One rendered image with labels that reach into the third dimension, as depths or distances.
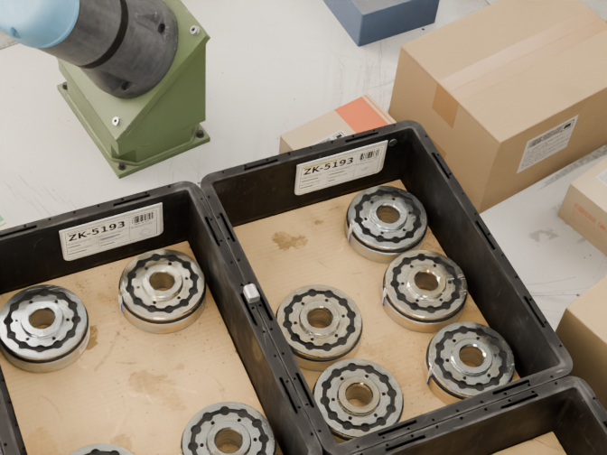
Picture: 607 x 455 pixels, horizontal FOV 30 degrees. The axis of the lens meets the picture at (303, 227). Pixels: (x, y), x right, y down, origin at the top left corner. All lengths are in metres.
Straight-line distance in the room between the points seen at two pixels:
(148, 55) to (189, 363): 0.44
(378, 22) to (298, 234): 0.53
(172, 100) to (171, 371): 0.45
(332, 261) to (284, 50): 0.53
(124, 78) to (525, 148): 0.56
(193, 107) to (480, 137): 0.41
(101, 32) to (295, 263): 0.39
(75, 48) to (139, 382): 0.45
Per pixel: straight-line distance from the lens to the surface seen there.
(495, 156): 1.57
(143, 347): 1.34
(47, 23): 1.44
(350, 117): 1.66
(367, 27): 1.85
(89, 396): 1.32
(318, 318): 1.35
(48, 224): 1.33
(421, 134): 1.44
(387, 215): 1.45
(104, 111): 1.63
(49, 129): 1.74
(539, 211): 1.70
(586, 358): 1.38
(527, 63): 1.67
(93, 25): 1.48
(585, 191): 1.64
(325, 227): 1.45
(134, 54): 1.54
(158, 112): 1.61
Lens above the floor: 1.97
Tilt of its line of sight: 52 degrees down
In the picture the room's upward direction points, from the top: 7 degrees clockwise
